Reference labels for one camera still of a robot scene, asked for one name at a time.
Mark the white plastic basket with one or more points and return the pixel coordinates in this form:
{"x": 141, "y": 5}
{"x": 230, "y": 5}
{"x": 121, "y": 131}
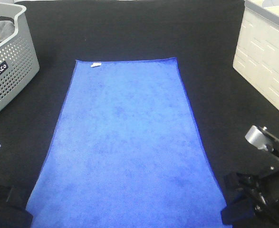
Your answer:
{"x": 257, "y": 51}

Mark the blue microfiber towel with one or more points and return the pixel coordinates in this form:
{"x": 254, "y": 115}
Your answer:
{"x": 126, "y": 153}

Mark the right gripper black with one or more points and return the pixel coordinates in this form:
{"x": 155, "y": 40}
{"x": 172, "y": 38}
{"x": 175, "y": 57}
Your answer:
{"x": 257, "y": 195}

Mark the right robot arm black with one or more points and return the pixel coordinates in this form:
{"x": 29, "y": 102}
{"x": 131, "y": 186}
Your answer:
{"x": 273, "y": 150}

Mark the white towel label tag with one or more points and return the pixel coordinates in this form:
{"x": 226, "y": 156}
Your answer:
{"x": 95, "y": 64}

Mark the grey cloth in basket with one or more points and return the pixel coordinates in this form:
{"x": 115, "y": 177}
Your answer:
{"x": 7, "y": 28}

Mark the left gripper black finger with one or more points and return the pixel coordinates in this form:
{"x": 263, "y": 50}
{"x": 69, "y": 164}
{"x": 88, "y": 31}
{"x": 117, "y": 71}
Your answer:
{"x": 12, "y": 217}

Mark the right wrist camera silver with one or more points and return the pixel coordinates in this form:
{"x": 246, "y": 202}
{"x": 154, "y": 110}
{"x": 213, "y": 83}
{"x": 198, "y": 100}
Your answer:
{"x": 256, "y": 138}

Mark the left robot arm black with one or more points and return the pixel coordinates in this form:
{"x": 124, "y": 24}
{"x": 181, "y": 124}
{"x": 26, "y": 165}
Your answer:
{"x": 12, "y": 196}

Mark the grey perforated plastic basket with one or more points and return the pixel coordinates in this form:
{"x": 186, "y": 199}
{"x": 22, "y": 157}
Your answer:
{"x": 18, "y": 59}

